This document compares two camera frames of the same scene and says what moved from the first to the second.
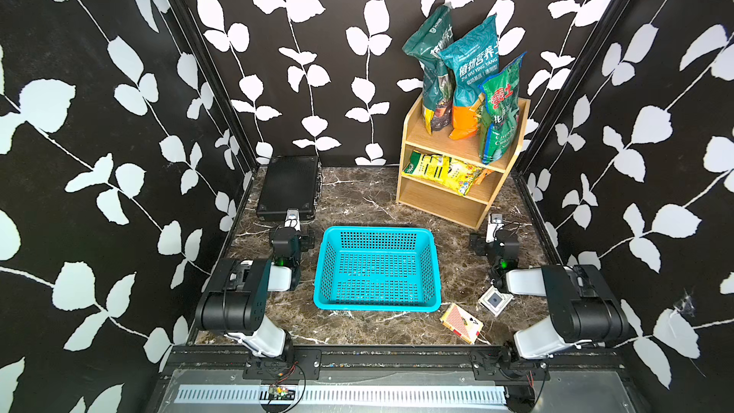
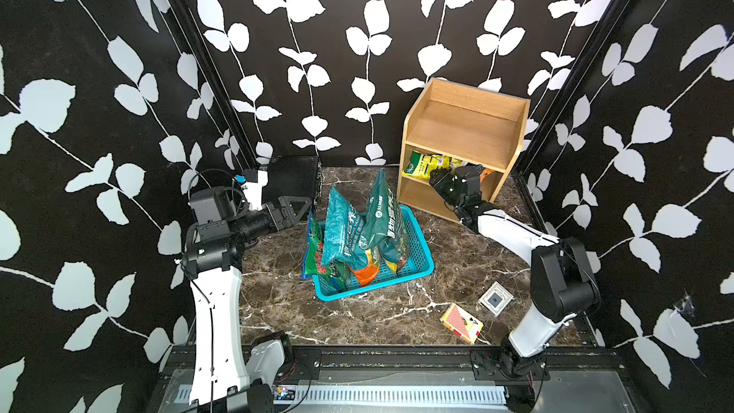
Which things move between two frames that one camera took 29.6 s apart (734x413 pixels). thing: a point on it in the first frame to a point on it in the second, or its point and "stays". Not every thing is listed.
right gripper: [481, 237] to [442, 181]
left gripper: [305, 241] to [285, 206]
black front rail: [502, 363] stays
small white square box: [494, 301] stays
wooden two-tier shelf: [445, 177] stays
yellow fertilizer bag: [453, 173] stays
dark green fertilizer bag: [438, 81] to [385, 226]
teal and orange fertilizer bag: [470, 64] to [341, 239]
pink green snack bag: [500, 120] to [333, 276]
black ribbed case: [291, 184] stays
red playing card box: [462, 323] stays
